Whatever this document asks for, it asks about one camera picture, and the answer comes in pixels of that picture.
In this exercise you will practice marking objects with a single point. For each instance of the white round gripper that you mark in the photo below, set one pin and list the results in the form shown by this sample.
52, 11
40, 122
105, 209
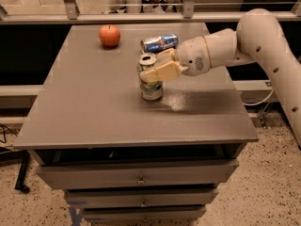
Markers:
192, 56

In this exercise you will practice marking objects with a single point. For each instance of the silver green 7up can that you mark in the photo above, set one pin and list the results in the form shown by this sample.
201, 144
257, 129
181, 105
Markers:
150, 90

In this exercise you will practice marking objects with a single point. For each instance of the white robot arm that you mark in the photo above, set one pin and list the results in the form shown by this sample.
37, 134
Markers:
257, 38

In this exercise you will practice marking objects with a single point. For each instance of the blue silver Red Bull can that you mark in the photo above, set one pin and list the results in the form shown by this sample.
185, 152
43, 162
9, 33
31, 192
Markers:
159, 43

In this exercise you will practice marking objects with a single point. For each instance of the red apple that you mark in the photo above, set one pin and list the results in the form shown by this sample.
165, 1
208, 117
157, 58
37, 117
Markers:
109, 35

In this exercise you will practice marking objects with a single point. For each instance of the grey drawer cabinet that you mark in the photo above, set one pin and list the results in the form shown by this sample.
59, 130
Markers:
90, 110

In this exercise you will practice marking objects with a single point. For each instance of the middle grey drawer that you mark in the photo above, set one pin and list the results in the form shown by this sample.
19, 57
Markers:
141, 197

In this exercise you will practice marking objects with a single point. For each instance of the grey drawer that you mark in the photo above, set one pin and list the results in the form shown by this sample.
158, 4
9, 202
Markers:
140, 214
140, 174
141, 197

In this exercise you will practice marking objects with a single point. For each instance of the bottom grey drawer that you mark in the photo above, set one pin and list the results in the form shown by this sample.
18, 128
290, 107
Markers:
140, 214

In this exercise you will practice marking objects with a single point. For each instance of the top grey drawer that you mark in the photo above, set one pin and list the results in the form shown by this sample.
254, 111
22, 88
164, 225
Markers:
140, 174

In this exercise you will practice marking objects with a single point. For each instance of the black chair leg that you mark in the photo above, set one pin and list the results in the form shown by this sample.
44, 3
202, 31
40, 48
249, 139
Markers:
22, 156

